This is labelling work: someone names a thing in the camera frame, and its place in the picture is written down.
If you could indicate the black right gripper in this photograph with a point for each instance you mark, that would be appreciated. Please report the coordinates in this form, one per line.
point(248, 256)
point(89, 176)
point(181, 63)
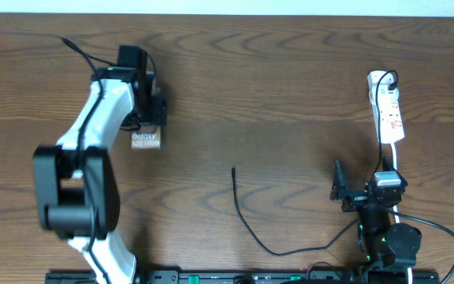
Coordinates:
point(340, 189)

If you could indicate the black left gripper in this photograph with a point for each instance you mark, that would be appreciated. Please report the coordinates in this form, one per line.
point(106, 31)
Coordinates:
point(159, 114)

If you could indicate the Galaxy S25 Ultra smartphone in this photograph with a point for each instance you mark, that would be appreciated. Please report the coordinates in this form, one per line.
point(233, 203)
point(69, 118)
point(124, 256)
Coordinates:
point(148, 137)

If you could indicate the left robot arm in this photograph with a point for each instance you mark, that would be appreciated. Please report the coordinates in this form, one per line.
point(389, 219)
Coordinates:
point(75, 187)

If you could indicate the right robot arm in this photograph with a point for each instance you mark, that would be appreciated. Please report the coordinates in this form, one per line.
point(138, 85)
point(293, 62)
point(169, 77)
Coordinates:
point(391, 247)

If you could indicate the black USB charger plug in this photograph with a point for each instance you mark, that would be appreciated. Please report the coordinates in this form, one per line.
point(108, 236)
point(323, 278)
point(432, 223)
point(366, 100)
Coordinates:
point(392, 86)

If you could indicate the white power strip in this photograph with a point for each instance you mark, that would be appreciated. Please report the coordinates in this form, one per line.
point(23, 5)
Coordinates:
point(385, 106)

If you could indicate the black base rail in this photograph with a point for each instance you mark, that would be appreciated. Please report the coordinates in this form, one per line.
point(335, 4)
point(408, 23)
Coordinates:
point(261, 277)

